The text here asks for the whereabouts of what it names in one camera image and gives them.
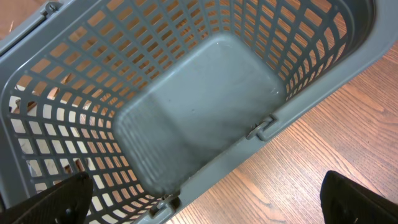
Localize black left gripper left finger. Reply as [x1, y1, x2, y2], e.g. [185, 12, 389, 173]
[1, 172, 93, 224]

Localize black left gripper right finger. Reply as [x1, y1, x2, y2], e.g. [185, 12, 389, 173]
[320, 170, 397, 224]

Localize grey plastic basket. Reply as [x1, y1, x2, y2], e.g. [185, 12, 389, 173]
[1, 0, 397, 223]

